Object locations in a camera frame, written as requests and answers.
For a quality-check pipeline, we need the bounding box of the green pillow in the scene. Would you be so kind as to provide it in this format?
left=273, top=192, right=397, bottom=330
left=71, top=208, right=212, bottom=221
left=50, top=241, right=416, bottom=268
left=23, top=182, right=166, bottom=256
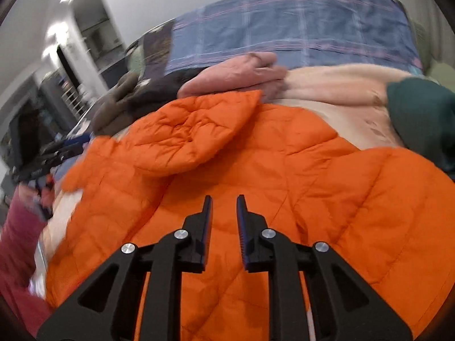
left=411, top=21, right=454, bottom=91

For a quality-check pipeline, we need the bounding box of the pink folded garment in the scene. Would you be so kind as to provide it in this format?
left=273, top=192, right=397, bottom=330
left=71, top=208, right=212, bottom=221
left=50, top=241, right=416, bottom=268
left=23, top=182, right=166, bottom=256
left=177, top=52, right=288, bottom=102

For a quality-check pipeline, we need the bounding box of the brown fleece garment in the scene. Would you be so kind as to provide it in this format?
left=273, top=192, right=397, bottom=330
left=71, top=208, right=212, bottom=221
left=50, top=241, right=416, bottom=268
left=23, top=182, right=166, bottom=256
left=90, top=72, right=139, bottom=136

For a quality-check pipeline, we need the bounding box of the dark green folded garment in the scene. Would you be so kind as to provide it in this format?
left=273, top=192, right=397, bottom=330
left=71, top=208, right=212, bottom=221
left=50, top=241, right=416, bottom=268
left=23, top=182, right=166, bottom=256
left=386, top=77, right=454, bottom=179

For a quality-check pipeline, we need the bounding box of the cream fleece blanket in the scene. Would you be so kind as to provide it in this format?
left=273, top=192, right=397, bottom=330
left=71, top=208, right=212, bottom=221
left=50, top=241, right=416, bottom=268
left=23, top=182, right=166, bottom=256
left=41, top=64, right=413, bottom=260

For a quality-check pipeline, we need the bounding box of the red sleeve left forearm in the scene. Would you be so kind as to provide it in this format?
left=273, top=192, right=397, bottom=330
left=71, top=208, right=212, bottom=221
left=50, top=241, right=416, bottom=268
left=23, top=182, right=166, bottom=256
left=1, top=184, right=53, bottom=336

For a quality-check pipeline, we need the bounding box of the white ladder shelf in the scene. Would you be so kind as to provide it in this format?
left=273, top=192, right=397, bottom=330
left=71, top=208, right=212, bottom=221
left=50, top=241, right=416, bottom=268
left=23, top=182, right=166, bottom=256
left=61, top=86, right=88, bottom=120

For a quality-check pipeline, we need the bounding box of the blue plaid quilt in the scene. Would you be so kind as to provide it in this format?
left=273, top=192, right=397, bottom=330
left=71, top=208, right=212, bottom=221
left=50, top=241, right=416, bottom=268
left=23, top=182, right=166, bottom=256
left=166, top=0, right=423, bottom=75

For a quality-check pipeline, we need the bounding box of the black folded garment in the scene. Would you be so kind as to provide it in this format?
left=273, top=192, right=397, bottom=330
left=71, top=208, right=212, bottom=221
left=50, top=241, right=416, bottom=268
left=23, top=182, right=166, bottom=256
left=128, top=67, right=205, bottom=121

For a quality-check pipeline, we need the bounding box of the dark patterned pillow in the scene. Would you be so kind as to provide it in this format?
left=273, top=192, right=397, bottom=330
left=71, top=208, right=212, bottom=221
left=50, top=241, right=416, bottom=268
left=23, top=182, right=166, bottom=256
left=142, top=19, right=174, bottom=80

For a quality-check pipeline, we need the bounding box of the orange puffer jacket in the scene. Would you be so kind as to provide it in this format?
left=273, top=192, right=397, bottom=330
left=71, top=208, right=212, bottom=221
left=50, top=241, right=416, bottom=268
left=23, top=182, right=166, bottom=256
left=46, top=91, right=454, bottom=340

